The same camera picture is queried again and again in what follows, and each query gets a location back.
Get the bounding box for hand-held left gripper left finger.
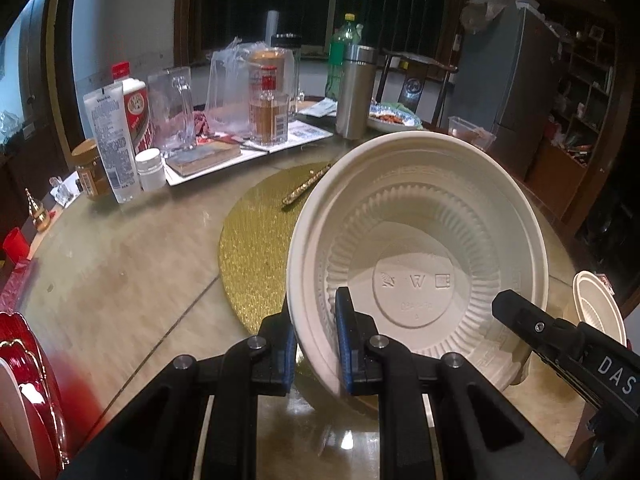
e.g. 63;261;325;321
57;310;300;480

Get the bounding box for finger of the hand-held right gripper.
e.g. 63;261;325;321
491;289;585;362

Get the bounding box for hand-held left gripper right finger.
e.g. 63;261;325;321
334;286;581;480

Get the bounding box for red plate with white label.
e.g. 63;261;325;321
0;311;72;480

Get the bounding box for gold round mat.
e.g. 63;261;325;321
218;162;381;376

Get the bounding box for gold stick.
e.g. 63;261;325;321
281;161;333;207

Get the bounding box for glass turntable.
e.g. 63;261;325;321
15;105;586;441

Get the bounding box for clear plastic container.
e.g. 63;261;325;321
447;116;497;153

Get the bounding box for white paper sheets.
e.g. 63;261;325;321
164;99;341;187

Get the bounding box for grey flat box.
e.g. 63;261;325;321
166;141;242;177

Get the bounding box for plate of food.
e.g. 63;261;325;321
367;101;423;132

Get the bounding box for small white bottle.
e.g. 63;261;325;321
135;149;167;192

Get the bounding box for grey refrigerator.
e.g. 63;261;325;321
452;0;563;181

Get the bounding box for wooden shelf unit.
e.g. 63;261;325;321
525;0;631;201

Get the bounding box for glass liquor bottle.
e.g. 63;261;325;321
248;76;289;147

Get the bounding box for stainless steel thermos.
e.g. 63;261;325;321
335;44;378;140

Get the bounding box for dark wooden chair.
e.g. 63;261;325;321
374;49;460;128

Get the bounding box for clear glass pitcher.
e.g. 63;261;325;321
147;66;198;159

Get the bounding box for clear plastic bag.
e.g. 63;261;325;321
204;37;301;138

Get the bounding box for jar with tan lid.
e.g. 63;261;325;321
71;139;112;201

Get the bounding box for white lotion tube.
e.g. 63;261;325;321
82;82;143;205

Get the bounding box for red plastic packet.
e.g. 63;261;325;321
0;257;40;317

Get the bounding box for green plastic bottle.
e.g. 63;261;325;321
326;13;364;101

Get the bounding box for golden gourd ornament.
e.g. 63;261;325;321
25;188;53;233

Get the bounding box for white bottle with red cap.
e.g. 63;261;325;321
111;61;157;152

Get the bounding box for red plastic cup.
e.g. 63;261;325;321
2;227;35;263

